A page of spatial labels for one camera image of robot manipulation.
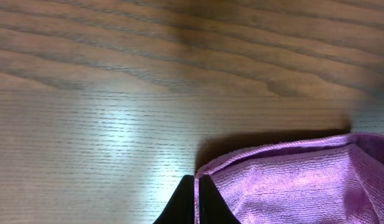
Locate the purple microfiber cloth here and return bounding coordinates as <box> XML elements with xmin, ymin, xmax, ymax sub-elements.
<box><xmin>197</xmin><ymin>133</ymin><xmax>384</xmax><ymax>223</ymax></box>

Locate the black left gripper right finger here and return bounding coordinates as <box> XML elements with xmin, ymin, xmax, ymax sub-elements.
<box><xmin>199</xmin><ymin>175</ymin><xmax>240</xmax><ymax>224</ymax></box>

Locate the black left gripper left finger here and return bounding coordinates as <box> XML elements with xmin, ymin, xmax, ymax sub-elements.
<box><xmin>154</xmin><ymin>175</ymin><xmax>194</xmax><ymax>224</ymax></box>

